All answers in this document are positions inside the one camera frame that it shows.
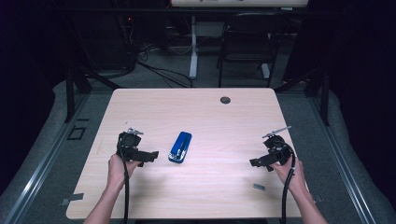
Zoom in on blue stapler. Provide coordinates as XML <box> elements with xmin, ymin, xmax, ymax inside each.
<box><xmin>167</xmin><ymin>131</ymin><xmax>193</xmax><ymax>164</ymax></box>

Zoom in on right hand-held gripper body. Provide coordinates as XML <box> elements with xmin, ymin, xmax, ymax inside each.
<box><xmin>262</xmin><ymin>125</ymin><xmax>295</xmax><ymax>166</ymax></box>

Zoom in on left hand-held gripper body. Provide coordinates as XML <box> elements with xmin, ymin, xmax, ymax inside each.
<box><xmin>116</xmin><ymin>126</ymin><xmax>148</xmax><ymax>163</ymax></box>

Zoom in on black floor cables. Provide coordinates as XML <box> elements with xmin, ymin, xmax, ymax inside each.
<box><xmin>135</xmin><ymin>43</ymin><xmax>194</xmax><ymax>89</ymax></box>

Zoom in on person's right hand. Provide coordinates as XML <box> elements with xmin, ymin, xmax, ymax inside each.
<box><xmin>269</xmin><ymin>155</ymin><xmax>308</xmax><ymax>194</ymax></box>

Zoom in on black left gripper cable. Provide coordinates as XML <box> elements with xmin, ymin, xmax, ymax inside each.
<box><xmin>117</xmin><ymin>133</ymin><xmax>131</xmax><ymax>224</ymax></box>

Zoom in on person's left hand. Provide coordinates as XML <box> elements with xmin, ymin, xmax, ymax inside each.
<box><xmin>106</xmin><ymin>153</ymin><xmax>142</xmax><ymax>192</ymax></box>

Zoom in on black folding chair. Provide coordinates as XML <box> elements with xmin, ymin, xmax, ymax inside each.
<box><xmin>216</xmin><ymin>12</ymin><xmax>290</xmax><ymax>89</ymax></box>

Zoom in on light desk top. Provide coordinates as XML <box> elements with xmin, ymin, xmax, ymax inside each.
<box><xmin>170</xmin><ymin>0</ymin><xmax>309</xmax><ymax>8</ymax></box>

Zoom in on dark equipment with red light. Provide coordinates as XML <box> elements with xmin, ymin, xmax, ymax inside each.
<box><xmin>115</xmin><ymin>14</ymin><xmax>138</xmax><ymax>68</ymax></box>

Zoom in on aluminium floor rail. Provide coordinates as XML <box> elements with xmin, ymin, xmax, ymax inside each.
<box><xmin>307</xmin><ymin>92</ymin><xmax>378</xmax><ymax>224</ymax></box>
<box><xmin>2</xmin><ymin>92</ymin><xmax>90</xmax><ymax>224</ymax></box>

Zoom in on black metal stand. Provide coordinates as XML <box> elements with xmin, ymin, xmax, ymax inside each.
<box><xmin>64</xmin><ymin>66</ymin><xmax>123</xmax><ymax>123</ymax></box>
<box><xmin>274</xmin><ymin>66</ymin><xmax>332</xmax><ymax>127</ymax></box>

